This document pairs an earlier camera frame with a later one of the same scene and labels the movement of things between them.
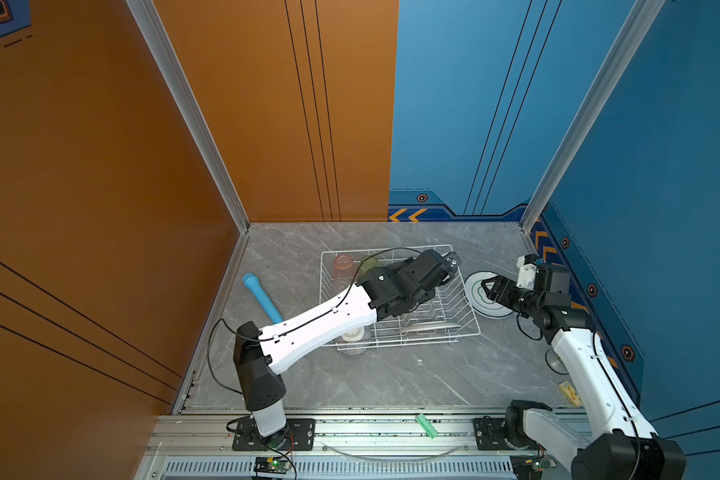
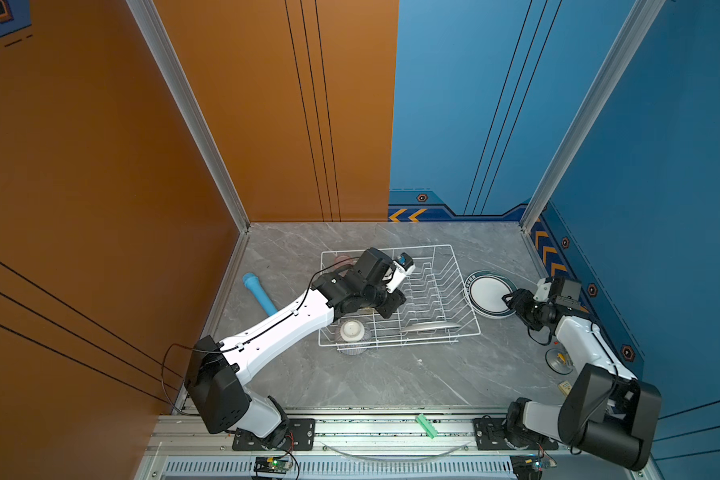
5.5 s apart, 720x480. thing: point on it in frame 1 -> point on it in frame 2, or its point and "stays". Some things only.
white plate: [430, 326] stays
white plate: [477, 297] stays
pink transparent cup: [343, 268] stays
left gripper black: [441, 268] -> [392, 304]
